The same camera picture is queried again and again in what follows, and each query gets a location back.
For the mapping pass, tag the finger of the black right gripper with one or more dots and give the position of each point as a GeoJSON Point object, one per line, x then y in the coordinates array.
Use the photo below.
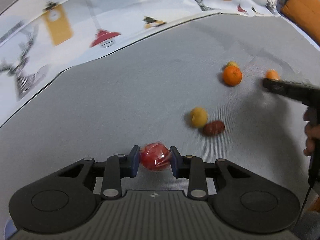
{"type": "Point", "coordinates": [282, 88]}

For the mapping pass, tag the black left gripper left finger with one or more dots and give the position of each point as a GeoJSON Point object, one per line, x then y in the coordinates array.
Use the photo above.
{"type": "Point", "coordinates": [69, 197]}

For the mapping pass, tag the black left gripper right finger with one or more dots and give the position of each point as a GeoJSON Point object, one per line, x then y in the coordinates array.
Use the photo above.
{"type": "Point", "coordinates": [240, 198]}

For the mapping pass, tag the orange mandarin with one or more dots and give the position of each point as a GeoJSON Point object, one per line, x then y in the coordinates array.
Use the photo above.
{"type": "Point", "coordinates": [272, 74]}
{"type": "Point", "coordinates": [232, 76]}

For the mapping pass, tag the orange mandarin front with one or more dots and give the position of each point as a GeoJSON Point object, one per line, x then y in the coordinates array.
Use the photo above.
{"type": "Point", "coordinates": [232, 76]}

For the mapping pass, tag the small yellow fruit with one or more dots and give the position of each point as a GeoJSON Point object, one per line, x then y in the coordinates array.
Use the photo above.
{"type": "Point", "coordinates": [232, 63]}

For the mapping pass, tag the yellow round longan fruit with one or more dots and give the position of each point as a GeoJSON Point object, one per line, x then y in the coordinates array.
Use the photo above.
{"type": "Point", "coordinates": [198, 117]}

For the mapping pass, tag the red round fruit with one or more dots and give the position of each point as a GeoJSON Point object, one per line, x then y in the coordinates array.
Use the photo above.
{"type": "Point", "coordinates": [155, 156]}

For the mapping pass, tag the person's right hand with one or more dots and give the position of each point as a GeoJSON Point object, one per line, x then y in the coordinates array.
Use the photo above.
{"type": "Point", "coordinates": [311, 131]}

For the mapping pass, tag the orange cushion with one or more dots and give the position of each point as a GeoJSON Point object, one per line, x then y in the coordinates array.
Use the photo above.
{"type": "Point", "coordinates": [305, 14]}

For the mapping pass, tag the grey sofa cover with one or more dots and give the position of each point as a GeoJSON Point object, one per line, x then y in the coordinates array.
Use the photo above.
{"type": "Point", "coordinates": [144, 92]}

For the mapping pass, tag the white deer print cloth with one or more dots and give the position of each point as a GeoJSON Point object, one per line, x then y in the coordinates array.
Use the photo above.
{"type": "Point", "coordinates": [41, 38]}

